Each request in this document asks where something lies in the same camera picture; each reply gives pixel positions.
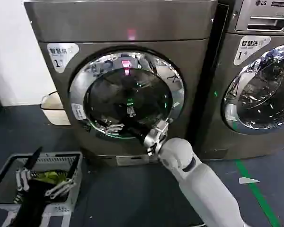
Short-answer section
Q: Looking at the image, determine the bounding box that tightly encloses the round glass dryer door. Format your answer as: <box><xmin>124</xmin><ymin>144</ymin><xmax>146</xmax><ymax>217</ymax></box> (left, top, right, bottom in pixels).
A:
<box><xmin>68</xmin><ymin>46</ymin><xmax>188</xmax><ymax>143</ymax></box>

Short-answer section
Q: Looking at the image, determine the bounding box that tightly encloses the silver dryer base panel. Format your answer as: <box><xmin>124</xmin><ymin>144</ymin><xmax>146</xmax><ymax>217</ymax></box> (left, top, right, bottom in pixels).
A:
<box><xmin>115</xmin><ymin>155</ymin><xmax>160</xmax><ymax>166</ymax></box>

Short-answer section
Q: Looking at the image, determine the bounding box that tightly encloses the green floor tape strip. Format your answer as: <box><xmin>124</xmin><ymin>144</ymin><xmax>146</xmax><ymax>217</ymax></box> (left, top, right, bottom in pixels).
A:
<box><xmin>235</xmin><ymin>158</ymin><xmax>282</xmax><ymax>227</ymax></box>

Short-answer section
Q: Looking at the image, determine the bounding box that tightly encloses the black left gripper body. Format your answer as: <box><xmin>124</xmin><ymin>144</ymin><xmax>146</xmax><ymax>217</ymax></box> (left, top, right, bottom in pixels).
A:
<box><xmin>14</xmin><ymin>181</ymin><xmax>53</xmax><ymax>227</ymax></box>

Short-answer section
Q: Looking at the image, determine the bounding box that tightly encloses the grey front-load dryer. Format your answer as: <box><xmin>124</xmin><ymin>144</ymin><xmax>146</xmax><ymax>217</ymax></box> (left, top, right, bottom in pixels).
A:
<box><xmin>23</xmin><ymin>0</ymin><xmax>219</xmax><ymax>166</ymax></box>

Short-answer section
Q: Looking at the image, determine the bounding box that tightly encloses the white plastic bin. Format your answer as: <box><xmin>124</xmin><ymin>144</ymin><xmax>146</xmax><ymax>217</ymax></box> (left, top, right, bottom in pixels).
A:
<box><xmin>40</xmin><ymin>91</ymin><xmax>72</xmax><ymax>126</ymax></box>

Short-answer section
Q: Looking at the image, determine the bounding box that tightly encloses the white number label sticker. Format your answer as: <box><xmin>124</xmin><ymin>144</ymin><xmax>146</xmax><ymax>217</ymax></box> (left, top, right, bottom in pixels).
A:
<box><xmin>46</xmin><ymin>43</ymin><xmax>80</xmax><ymax>73</ymax></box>
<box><xmin>233</xmin><ymin>36</ymin><xmax>272</xmax><ymax>66</ymax></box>

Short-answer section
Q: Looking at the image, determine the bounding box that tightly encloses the round chrome glass door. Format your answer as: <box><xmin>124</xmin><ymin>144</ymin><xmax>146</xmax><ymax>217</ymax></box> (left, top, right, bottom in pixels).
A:
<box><xmin>222</xmin><ymin>42</ymin><xmax>284</xmax><ymax>136</ymax></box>

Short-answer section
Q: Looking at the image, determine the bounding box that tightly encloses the green garment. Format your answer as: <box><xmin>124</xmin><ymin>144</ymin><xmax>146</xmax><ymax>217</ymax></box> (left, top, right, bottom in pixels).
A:
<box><xmin>36</xmin><ymin>171</ymin><xmax>70</xmax><ymax>185</ymax></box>

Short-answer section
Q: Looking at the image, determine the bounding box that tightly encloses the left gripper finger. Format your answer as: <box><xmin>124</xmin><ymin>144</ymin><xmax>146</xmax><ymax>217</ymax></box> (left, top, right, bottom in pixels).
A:
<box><xmin>15</xmin><ymin>146</ymin><xmax>43</xmax><ymax>192</ymax></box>
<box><xmin>44</xmin><ymin>155</ymin><xmax>79</xmax><ymax>199</ymax></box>

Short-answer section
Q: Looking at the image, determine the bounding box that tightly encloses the grey dryer with drawer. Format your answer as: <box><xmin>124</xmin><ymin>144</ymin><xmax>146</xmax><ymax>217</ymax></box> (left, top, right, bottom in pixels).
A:
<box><xmin>195</xmin><ymin>0</ymin><xmax>284</xmax><ymax>162</ymax></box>

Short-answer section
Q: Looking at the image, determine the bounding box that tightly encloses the silver dryer drawer panel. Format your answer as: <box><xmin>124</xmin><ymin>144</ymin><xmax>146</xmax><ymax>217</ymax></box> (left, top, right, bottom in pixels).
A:
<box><xmin>235</xmin><ymin>0</ymin><xmax>284</xmax><ymax>33</ymax></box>

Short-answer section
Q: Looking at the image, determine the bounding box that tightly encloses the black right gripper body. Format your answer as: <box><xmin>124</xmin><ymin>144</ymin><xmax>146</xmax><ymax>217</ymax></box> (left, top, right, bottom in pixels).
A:
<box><xmin>122</xmin><ymin>117</ymin><xmax>154</xmax><ymax>145</ymax></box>

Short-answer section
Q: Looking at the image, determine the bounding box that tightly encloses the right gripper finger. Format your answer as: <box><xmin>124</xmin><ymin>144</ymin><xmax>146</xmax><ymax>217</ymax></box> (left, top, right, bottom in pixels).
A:
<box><xmin>89</xmin><ymin>113</ymin><xmax>125</xmax><ymax>137</ymax></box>
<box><xmin>125</xmin><ymin>94</ymin><xmax>137</xmax><ymax>119</ymax></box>

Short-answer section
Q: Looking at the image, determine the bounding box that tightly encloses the grey plastic laundry basket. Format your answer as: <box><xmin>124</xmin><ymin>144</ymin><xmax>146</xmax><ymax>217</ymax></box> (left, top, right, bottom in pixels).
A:
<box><xmin>0</xmin><ymin>151</ymin><xmax>83</xmax><ymax>227</ymax></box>

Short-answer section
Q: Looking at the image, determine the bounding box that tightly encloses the white paper scrap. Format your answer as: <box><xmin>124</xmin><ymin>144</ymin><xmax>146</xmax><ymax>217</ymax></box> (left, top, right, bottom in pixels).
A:
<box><xmin>239</xmin><ymin>177</ymin><xmax>260</xmax><ymax>184</ymax></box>

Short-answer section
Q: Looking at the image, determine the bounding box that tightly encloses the small white door sticker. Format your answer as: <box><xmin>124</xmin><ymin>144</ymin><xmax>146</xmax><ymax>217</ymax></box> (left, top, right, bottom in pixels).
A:
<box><xmin>71</xmin><ymin>103</ymin><xmax>87</xmax><ymax>121</ymax></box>

